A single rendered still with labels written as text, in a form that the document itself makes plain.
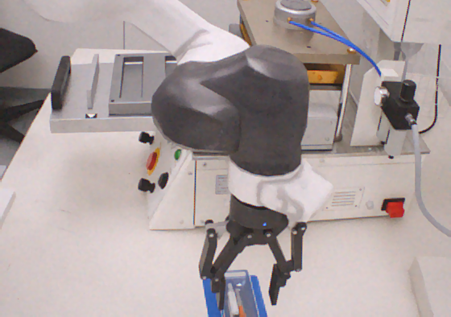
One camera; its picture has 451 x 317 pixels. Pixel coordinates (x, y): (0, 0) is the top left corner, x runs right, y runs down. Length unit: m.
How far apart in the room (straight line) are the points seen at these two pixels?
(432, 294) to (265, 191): 0.45
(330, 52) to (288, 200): 0.37
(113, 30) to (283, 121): 2.12
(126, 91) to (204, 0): 1.55
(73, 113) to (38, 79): 1.91
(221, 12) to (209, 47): 1.88
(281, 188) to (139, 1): 0.29
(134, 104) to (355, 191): 0.45
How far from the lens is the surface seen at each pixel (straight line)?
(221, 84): 0.61
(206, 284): 0.98
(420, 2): 0.93
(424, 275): 1.02
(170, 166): 1.05
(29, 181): 1.22
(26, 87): 2.96
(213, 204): 1.03
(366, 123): 1.01
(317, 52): 0.93
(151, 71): 1.08
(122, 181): 1.19
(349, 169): 1.04
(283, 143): 0.62
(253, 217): 0.69
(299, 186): 0.65
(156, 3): 0.71
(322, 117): 0.97
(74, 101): 1.04
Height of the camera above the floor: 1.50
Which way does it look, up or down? 35 degrees down
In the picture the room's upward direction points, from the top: 4 degrees clockwise
